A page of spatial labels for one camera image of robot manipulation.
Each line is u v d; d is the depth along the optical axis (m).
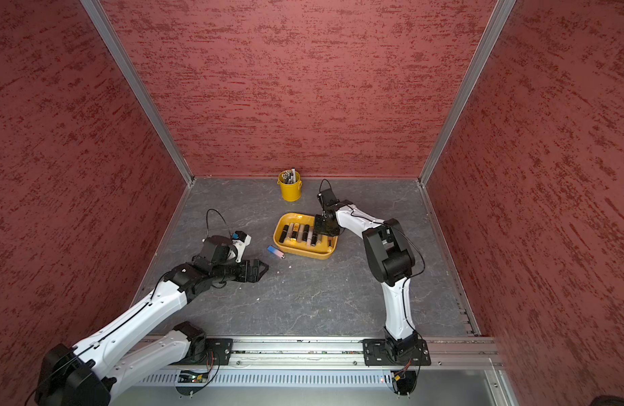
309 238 0.98
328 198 0.83
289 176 1.00
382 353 0.74
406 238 0.57
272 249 0.96
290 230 1.00
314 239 0.98
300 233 1.00
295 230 1.00
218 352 0.75
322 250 0.93
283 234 1.00
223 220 1.02
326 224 0.75
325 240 0.98
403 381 0.71
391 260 0.54
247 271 0.70
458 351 0.76
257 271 0.71
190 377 0.72
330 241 0.97
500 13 0.71
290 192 1.10
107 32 0.75
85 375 0.38
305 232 1.01
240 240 0.73
